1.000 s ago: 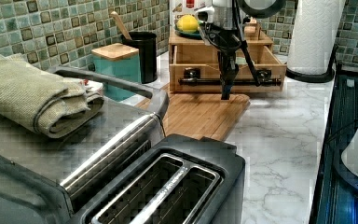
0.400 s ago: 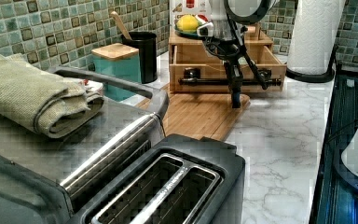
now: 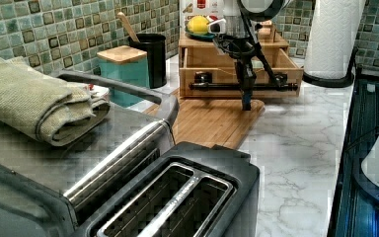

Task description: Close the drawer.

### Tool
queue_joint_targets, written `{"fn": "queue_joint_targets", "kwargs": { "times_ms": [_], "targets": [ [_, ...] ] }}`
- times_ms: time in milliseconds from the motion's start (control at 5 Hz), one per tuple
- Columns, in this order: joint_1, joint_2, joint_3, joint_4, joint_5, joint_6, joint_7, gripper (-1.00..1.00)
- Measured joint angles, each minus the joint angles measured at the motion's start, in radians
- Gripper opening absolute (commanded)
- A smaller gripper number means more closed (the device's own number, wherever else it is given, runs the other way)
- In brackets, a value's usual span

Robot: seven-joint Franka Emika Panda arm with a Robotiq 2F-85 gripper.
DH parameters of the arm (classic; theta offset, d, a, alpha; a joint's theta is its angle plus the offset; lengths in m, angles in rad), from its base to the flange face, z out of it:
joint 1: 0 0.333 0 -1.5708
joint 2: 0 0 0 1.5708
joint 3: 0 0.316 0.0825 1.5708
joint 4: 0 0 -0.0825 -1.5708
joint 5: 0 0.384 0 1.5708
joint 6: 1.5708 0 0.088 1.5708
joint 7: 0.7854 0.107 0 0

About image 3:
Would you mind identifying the wooden spatula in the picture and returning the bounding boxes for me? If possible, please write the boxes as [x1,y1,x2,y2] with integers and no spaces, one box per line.
[116,12,139,42]

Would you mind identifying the bamboo cutting board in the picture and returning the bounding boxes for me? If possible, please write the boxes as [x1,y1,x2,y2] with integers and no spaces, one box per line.
[142,88,265,151]

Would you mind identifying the paper towel roll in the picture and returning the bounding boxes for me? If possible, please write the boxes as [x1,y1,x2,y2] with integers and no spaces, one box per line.
[304,0,366,80]

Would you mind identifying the bamboo drawer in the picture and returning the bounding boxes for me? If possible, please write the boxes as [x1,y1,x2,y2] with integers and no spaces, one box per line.
[179,47,303,99]

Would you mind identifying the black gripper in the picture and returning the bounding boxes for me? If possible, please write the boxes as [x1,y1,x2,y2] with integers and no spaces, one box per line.
[213,35,257,111]

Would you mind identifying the black utensil holder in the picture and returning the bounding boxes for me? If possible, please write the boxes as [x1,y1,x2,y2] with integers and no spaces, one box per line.
[128,34,167,89]

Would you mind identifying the silver toaster oven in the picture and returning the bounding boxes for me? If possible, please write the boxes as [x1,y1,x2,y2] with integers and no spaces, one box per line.
[0,71,179,237]

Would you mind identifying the teal canister with bamboo lid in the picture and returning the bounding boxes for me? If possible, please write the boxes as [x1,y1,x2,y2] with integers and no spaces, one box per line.
[97,45,149,88]

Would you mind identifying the yellow toy lemon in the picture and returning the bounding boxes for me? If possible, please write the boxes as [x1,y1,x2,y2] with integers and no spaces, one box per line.
[187,16,209,35]

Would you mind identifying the black two-slot toaster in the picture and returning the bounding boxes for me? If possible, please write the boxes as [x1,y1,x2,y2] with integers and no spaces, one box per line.
[69,142,260,237]

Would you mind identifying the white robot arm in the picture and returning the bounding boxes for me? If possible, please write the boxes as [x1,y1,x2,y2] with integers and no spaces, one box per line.
[207,0,289,111]

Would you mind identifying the oats box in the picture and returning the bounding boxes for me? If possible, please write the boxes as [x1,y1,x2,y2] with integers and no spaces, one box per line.
[179,0,223,29]

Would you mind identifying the folded beige towel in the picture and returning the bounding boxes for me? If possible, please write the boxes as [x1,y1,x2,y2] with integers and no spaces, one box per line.
[0,57,111,146]

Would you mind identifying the black drawer handle bar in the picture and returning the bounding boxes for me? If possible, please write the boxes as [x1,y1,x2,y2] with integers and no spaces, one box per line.
[189,73,299,92]

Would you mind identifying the blue plate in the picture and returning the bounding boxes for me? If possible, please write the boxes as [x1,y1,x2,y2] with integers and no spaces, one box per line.
[186,31,214,41]

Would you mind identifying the black paper towel holder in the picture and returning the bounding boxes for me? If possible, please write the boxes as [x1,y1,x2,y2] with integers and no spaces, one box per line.
[301,45,359,89]

